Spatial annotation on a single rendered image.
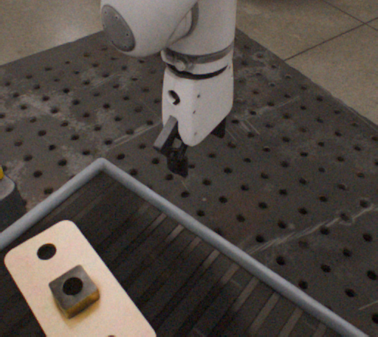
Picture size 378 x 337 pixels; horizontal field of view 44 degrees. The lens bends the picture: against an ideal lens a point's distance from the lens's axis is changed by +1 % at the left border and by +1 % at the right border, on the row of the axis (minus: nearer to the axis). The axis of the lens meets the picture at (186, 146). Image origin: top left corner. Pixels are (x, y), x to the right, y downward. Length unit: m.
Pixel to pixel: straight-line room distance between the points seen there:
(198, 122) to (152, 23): 0.19
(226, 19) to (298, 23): 2.23
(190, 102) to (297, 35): 2.11
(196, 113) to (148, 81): 0.55
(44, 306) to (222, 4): 0.34
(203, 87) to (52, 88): 0.62
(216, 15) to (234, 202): 0.44
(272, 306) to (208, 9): 0.31
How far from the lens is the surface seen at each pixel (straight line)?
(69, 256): 0.25
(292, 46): 2.53
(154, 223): 0.25
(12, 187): 0.31
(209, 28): 0.49
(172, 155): 0.58
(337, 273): 0.80
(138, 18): 0.41
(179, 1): 0.38
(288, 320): 0.23
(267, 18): 2.73
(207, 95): 0.55
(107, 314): 0.23
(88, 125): 1.00
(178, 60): 0.51
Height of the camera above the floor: 1.37
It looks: 46 degrees down
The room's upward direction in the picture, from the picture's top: straight up
